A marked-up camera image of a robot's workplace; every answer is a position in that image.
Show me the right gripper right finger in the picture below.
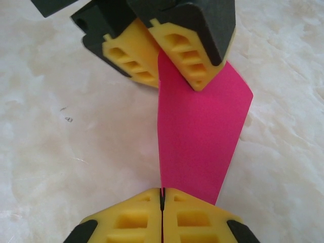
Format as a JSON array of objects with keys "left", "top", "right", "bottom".
[{"left": 161, "top": 187, "right": 259, "bottom": 243}]

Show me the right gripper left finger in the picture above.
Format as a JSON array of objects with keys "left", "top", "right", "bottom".
[{"left": 64, "top": 187, "right": 163, "bottom": 243}]

